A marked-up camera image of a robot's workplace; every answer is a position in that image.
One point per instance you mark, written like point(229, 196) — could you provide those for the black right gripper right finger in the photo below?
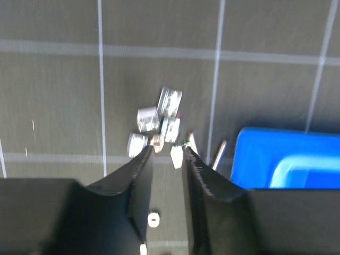
point(223, 218)

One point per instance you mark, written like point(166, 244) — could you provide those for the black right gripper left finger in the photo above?
point(62, 216)

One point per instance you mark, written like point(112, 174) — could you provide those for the silver screw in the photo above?
point(177, 156)
point(219, 155)

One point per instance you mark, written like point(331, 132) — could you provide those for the small hex nut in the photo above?
point(143, 249)
point(157, 141)
point(153, 219)

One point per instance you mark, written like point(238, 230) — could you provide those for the blue compartment tray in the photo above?
point(269, 158)

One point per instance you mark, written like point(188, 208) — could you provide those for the silver square nut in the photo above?
point(170, 129)
point(148, 119)
point(169, 102)
point(135, 144)

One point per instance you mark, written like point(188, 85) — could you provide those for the black grid mat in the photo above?
point(75, 73)

